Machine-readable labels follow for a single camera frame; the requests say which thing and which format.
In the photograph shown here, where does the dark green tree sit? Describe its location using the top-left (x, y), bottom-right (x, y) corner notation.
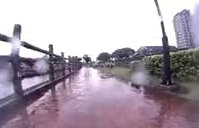
top-left (96, 51), bottom-right (112, 63)
top-left (82, 54), bottom-right (92, 65)
top-left (111, 47), bottom-right (136, 63)

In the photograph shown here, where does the grass strip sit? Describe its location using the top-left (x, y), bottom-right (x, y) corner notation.
top-left (96, 65), bottom-right (199, 104)

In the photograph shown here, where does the red paved path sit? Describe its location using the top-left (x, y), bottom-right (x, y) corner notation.
top-left (0, 66), bottom-right (199, 128)

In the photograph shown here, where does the low dark-roofed building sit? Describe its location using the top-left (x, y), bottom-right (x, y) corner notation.
top-left (135, 45), bottom-right (179, 57)

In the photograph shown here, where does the dark lamp pole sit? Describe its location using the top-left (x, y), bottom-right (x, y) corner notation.
top-left (153, 0), bottom-right (173, 86)

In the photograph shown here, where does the green hedge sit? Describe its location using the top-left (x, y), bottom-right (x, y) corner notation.
top-left (141, 46), bottom-right (199, 81)

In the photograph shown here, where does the tall pale high-rise building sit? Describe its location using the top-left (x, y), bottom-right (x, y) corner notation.
top-left (172, 8), bottom-right (196, 51)

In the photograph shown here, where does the dark wooden rail fence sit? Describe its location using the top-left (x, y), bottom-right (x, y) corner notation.
top-left (0, 23), bottom-right (84, 128)

